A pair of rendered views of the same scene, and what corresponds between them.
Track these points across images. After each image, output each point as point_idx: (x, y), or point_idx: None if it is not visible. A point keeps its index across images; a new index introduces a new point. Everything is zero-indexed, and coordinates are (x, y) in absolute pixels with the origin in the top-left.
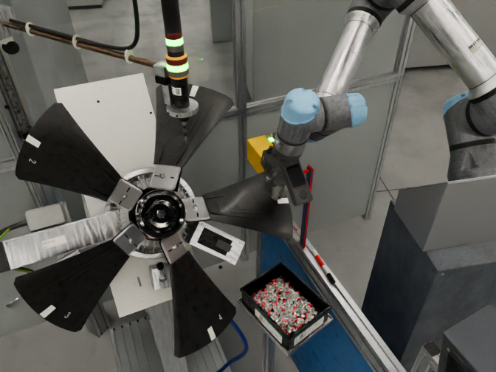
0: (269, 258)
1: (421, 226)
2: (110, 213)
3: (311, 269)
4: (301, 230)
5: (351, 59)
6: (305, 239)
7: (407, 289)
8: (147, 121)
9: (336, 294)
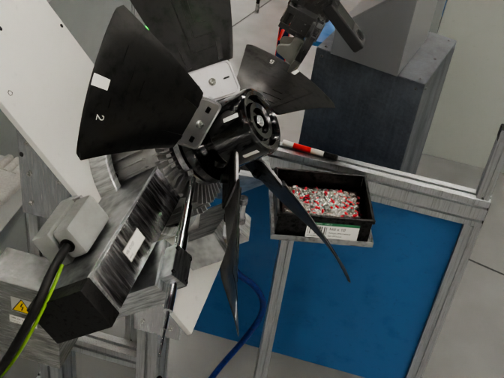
0: None
1: (387, 49)
2: (155, 174)
3: (295, 163)
4: None
5: None
6: None
7: (376, 136)
8: (64, 40)
9: (349, 166)
